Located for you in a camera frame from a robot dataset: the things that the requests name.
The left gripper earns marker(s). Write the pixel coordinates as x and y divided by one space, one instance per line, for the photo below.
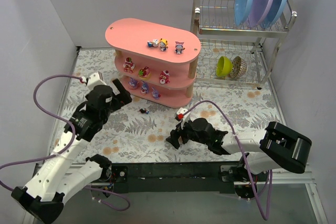
115 97

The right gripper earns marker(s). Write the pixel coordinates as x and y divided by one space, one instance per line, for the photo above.
180 134

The pink purple cupcake toy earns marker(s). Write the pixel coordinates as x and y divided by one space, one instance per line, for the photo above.
133 83

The purple bunny head toy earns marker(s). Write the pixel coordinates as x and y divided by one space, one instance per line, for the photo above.
144 88

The black red mouse figure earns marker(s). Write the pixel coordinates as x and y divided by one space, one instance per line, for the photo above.
144 111

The strawberry cake toy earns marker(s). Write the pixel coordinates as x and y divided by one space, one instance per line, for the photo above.
129 65

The pink flowerpot toy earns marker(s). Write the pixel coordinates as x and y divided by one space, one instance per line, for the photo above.
144 73

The pink figure toy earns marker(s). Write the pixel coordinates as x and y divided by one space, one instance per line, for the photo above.
164 77
179 47

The blue white duck figure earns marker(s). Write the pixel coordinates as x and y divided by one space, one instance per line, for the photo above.
153 43

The yellow blue duck figure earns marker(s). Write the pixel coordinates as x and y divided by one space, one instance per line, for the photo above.
163 44

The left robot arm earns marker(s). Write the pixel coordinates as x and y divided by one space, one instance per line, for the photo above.
45 195

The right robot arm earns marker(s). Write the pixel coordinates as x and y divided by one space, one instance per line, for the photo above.
277 146

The pink three-tier shelf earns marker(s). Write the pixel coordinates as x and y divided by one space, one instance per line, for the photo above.
157 62

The floral table mat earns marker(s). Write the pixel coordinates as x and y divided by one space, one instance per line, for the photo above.
132 137

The lime green bowl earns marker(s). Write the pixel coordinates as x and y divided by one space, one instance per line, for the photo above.
224 67

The patterned ceramic bowl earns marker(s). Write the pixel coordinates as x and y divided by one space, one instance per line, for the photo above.
239 67

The steel dish rack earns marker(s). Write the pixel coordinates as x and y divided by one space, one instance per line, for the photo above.
213 23

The purple plate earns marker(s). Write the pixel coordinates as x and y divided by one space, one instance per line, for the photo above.
258 12

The right blue plate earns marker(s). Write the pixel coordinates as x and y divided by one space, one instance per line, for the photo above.
274 13

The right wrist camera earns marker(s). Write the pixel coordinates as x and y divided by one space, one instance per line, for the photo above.
183 116

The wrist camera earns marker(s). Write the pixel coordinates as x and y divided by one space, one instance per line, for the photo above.
183 116
95 79

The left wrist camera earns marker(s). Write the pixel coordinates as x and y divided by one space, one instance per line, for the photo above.
95 79

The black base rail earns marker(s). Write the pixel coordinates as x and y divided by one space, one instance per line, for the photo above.
222 177

